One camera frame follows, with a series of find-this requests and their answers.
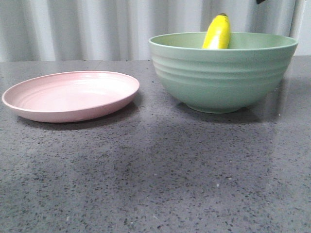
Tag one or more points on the yellow banana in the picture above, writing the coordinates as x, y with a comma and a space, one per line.
218, 33

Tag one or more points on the pink plate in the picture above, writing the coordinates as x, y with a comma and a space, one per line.
71, 96

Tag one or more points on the green ribbed bowl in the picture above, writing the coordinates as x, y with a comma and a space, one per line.
223, 80

